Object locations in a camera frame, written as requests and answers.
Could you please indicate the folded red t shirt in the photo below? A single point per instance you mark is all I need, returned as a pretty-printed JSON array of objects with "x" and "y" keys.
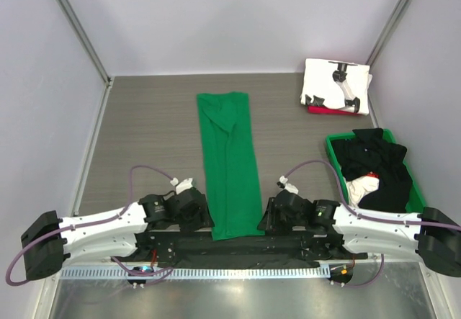
[{"x": 325, "y": 110}]

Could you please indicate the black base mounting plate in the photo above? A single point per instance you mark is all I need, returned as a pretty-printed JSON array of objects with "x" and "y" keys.
[{"x": 295, "y": 250}]

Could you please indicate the aluminium corner post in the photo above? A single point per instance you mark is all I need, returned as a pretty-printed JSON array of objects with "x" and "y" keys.
[
  {"x": 389, "y": 28},
  {"x": 83, "y": 38}
]

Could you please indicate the folded white printed t shirt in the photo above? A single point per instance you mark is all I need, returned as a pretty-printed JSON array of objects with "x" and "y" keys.
[{"x": 336, "y": 85}]

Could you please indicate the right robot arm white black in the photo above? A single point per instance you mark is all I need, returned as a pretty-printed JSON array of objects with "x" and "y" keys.
[{"x": 334, "y": 230}]

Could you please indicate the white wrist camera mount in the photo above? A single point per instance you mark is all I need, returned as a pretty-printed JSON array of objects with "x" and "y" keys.
[
  {"x": 184, "y": 185},
  {"x": 284, "y": 184}
]

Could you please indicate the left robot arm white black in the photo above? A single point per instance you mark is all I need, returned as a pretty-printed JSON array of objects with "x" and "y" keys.
[{"x": 53, "y": 242}]

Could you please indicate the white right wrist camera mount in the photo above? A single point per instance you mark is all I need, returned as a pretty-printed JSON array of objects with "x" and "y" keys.
[{"x": 284, "y": 184}]

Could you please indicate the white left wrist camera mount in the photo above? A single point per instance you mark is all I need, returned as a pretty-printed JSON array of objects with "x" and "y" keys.
[{"x": 184, "y": 185}]

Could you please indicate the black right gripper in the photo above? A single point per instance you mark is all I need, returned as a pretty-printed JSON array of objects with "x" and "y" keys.
[{"x": 270, "y": 221}]

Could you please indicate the black t shirt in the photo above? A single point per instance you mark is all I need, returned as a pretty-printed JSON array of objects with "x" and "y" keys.
[{"x": 367, "y": 152}]

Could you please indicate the right aluminium corner post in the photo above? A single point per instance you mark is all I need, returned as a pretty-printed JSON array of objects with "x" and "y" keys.
[{"x": 389, "y": 28}]

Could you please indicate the green t shirt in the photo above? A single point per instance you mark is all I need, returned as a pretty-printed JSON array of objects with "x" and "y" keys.
[{"x": 231, "y": 172}]

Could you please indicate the white slotted cable duct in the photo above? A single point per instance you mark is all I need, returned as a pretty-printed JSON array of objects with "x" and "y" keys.
[{"x": 116, "y": 273}]

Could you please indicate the white t shirt in bin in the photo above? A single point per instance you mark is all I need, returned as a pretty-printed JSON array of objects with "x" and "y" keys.
[{"x": 358, "y": 188}]

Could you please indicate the left aluminium corner post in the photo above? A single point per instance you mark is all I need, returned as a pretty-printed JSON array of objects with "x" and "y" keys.
[{"x": 83, "y": 38}]

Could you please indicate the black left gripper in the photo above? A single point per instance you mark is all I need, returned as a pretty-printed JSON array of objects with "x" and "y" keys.
[{"x": 202, "y": 219}]

